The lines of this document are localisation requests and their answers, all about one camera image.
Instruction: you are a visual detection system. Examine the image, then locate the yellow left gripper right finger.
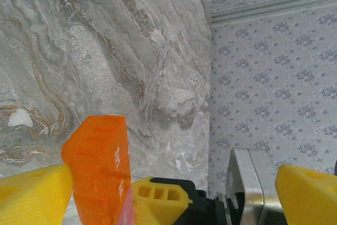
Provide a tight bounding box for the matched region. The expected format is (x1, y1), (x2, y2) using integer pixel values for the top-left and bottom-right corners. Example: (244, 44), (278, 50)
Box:
(274, 164), (337, 225)

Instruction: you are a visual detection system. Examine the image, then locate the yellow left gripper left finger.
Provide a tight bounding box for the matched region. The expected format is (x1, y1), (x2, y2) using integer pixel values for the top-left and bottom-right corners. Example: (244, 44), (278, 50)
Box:
(0, 163), (74, 225)

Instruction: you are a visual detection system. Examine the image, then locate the orange pill organizer box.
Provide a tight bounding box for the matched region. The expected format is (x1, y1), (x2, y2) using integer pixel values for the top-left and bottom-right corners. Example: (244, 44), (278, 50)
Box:
(61, 114), (132, 225)

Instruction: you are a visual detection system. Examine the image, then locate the pink pill organizer box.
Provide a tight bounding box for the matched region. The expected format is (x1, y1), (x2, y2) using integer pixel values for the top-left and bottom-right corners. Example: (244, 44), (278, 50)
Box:
(117, 182), (136, 225)

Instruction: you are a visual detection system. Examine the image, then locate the aluminium frame corner post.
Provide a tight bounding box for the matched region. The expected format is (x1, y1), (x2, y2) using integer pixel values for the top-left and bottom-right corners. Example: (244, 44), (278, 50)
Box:
(209, 0), (337, 27)

